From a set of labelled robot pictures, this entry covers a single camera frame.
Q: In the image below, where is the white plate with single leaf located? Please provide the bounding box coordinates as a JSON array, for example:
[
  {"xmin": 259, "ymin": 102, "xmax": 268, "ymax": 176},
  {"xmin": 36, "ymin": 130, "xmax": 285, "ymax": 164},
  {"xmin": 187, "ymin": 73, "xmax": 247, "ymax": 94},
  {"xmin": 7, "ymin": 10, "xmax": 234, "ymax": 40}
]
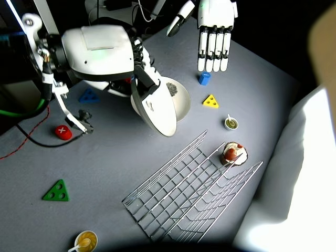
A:
[{"xmin": 130, "ymin": 75, "xmax": 178, "ymax": 138}]

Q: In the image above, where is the blue hexagonal block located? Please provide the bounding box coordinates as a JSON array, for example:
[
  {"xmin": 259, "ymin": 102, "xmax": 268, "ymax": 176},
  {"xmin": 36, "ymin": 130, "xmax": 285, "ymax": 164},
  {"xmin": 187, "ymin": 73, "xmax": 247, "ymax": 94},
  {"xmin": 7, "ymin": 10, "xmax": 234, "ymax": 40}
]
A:
[{"xmin": 198, "ymin": 71, "xmax": 212, "ymax": 86}]

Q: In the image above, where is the yellow triangle block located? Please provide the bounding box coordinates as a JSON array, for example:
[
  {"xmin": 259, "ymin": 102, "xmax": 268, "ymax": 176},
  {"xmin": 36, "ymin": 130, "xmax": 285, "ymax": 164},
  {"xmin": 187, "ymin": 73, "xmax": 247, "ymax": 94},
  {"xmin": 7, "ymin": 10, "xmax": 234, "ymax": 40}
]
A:
[{"xmin": 202, "ymin": 94, "xmax": 220, "ymax": 109}]

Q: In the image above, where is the small white bowl green filling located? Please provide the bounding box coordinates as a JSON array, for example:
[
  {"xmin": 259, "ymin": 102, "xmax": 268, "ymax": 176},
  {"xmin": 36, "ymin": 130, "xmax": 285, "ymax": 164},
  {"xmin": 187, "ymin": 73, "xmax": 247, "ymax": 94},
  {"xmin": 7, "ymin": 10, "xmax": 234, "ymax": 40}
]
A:
[{"xmin": 224, "ymin": 117, "xmax": 239, "ymax": 131}]

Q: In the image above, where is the beige panel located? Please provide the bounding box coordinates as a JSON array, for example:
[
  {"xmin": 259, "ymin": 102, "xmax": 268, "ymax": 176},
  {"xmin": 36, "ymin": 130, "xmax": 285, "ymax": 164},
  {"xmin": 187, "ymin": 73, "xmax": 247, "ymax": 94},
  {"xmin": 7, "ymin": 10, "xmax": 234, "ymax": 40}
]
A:
[{"xmin": 307, "ymin": 4, "xmax": 336, "ymax": 89}]

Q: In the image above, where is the toy cupcake with strawberries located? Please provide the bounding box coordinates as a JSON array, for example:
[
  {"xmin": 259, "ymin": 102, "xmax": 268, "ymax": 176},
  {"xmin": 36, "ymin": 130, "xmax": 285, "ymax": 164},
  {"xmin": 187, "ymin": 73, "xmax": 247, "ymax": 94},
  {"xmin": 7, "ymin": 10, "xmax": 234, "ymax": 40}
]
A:
[{"xmin": 219, "ymin": 141, "xmax": 249, "ymax": 166}]

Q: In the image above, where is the blue triangle block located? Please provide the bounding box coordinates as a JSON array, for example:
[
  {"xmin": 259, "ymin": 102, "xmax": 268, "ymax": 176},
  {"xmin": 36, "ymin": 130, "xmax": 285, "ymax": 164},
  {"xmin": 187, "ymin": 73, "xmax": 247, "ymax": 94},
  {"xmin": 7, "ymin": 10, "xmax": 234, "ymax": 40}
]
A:
[{"xmin": 78, "ymin": 88, "xmax": 101, "ymax": 103}]

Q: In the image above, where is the grey table cloth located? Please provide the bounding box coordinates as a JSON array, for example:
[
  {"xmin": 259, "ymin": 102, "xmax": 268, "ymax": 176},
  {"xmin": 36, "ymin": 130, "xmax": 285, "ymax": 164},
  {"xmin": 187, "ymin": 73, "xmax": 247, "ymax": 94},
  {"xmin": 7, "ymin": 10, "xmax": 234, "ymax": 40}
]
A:
[{"xmin": 0, "ymin": 20, "xmax": 301, "ymax": 252}]

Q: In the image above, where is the white sheet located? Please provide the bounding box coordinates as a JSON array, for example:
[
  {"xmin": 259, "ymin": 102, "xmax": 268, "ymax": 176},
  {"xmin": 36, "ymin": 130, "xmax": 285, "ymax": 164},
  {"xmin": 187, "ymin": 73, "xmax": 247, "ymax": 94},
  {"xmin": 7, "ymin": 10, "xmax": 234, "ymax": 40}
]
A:
[{"xmin": 232, "ymin": 85, "xmax": 336, "ymax": 252}]

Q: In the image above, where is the red cylinder block white cross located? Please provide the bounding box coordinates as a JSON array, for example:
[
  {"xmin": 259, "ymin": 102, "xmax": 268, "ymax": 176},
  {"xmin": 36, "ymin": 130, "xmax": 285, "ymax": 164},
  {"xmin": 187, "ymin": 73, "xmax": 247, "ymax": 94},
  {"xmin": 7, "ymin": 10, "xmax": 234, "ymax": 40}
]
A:
[{"xmin": 54, "ymin": 124, "xmax": 73, "ymax": 141}]

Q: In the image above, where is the white light strip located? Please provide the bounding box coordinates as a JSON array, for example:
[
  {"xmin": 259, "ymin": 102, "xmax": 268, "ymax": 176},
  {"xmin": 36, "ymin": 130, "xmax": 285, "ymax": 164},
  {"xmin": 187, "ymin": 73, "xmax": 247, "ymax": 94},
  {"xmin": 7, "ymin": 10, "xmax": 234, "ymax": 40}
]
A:
[{"xmin": 5, "ymin": 0, "xmax": 27, "ymax": 29}]

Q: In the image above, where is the green triangle block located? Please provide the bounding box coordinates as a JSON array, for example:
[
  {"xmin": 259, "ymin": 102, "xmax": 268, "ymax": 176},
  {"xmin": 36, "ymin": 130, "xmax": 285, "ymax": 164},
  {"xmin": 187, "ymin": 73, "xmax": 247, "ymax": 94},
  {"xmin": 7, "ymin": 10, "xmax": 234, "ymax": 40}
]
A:
[{"xmin": 42, "ymin": 179, "xmax": 70, "ymax": 202}]

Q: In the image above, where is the white bowl yellow soup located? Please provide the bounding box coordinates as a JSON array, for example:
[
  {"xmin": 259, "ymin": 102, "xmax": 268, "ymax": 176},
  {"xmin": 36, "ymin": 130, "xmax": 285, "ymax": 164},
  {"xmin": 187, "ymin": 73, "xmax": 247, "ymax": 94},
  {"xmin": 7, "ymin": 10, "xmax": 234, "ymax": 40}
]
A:
[{"xmin": 74, "ymin": 230, "xmax": 98, "ymax": 252}]

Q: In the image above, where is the white soup spoon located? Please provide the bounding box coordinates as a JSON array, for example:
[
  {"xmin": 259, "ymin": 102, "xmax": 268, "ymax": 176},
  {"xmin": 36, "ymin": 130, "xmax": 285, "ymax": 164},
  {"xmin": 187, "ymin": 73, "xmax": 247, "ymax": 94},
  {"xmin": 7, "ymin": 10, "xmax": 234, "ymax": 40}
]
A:
[{"xmin": 67, "ymin": 238, "xmax": 91, "ymax": 252}]

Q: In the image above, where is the white adapter cable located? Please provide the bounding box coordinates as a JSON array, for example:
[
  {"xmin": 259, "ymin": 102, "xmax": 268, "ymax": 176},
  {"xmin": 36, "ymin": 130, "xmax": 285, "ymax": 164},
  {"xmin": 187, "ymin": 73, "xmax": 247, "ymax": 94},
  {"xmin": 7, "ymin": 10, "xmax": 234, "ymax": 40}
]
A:
[{"xmin": 136, "ymin": 0, "xmax": 167, "ymax": 23}]

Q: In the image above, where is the white post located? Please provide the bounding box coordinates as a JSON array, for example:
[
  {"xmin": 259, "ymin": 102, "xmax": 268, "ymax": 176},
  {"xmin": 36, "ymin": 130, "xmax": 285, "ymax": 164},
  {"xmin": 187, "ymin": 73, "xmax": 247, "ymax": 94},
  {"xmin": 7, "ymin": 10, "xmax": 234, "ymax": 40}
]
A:
[{"xmin": 33, "ymin": 0, "xmax": 60, "ymax": 35}]

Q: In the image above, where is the silver wire dish rack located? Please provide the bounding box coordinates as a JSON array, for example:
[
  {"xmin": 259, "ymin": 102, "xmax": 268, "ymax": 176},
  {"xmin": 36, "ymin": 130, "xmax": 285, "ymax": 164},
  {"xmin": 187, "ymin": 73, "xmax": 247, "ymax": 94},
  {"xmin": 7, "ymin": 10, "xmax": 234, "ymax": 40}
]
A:
[{"xmin": 122, "ymin": 130, "xmax": 264, "ymax": 244}]

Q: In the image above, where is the black cable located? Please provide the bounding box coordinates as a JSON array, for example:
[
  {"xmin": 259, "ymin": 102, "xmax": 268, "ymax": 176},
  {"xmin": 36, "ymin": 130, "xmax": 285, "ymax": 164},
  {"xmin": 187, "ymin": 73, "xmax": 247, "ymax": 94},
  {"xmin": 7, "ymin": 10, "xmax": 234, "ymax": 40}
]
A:
[{"xmin": 15, "ymin": 123, "xmax": 88, "ymax": 148}]

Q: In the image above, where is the thick green cable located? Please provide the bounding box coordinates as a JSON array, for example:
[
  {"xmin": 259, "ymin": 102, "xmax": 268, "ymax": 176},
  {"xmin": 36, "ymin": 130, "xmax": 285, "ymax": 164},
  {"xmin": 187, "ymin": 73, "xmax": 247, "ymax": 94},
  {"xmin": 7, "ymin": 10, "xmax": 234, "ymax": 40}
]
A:
[{"xmin": 0, "ymin": 97, "xmax": 51, "ymax": 118}]

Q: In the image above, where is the red wire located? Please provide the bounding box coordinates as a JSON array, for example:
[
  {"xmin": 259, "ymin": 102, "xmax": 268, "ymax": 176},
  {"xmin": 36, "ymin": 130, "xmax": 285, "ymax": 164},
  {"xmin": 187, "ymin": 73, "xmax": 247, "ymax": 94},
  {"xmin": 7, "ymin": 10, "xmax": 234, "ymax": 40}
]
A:
[{"xmin": 0, "ymin": 104, "xmax": 51, "ymax": 161}]

